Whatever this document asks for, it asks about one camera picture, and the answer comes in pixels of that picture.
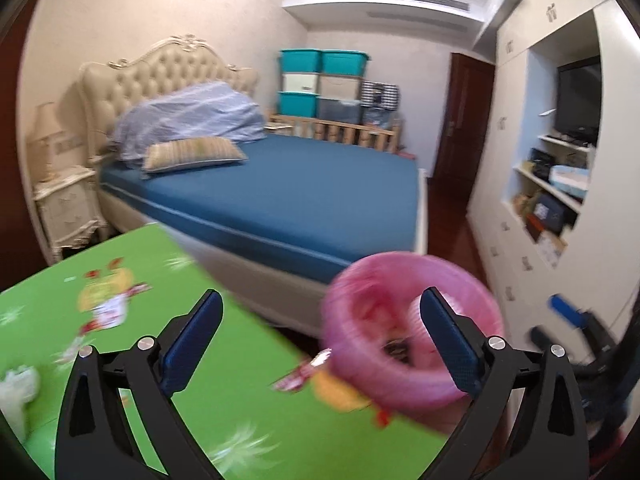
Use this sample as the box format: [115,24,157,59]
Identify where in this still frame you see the crumpled white tissue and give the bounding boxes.
[0,366,41,441]

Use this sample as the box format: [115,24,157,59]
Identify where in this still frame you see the black cardboard box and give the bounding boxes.
[530,149,557,181]

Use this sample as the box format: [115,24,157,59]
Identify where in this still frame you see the dark blue box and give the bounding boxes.
[527,195,566,233]

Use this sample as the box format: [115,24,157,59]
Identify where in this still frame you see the black television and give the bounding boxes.
[554,57,601,146]

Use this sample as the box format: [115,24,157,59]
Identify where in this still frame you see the black white checkered bags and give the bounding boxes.
[361,80,401,128]

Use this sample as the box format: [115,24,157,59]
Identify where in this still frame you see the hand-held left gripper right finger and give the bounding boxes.
[419,287,591,480]

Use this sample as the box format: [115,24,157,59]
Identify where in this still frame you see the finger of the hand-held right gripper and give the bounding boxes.
[548,295,620,358]
[530,326,568,352]

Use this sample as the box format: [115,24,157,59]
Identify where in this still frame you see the pink trash bin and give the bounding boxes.
[320,253,506,436]

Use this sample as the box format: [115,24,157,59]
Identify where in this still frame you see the light blue tissue box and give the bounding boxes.
[548,165,591,198]

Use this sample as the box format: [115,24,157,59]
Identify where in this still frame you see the striped beige pillow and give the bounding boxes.
[141,137,249,175]

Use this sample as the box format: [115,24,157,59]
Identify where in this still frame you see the stack of plastic storage boxes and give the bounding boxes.
[277,49,371,126]

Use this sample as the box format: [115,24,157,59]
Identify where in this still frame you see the bed with blue sheet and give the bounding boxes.
[97,135,428,331]

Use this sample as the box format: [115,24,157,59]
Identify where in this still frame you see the brown wooden door frame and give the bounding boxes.
[0,0,56,293]

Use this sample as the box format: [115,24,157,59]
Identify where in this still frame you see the blue striped quilt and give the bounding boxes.
[109,81,267,162]

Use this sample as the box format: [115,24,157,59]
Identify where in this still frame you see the green printed tablecloth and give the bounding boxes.
[0,222,451,480]

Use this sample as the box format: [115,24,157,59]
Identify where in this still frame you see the wooden crib rail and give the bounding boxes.
[265,114,403,155]

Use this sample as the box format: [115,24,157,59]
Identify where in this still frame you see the dark wooden door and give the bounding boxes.
[432,52,496,186]

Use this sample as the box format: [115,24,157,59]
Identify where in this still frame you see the cream carved nightstand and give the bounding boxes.
[31,166,108,261]

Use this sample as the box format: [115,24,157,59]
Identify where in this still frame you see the white built-in wall cabinet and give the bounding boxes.
[467,0,640,361]

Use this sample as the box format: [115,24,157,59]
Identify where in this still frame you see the cream table lamp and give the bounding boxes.
[27,101,63,183]

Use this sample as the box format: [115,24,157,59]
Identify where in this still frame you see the beige tufted headboard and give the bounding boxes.
[77,35,261,166]

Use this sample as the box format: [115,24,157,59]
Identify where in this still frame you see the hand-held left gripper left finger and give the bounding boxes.
[54,289,224,480]

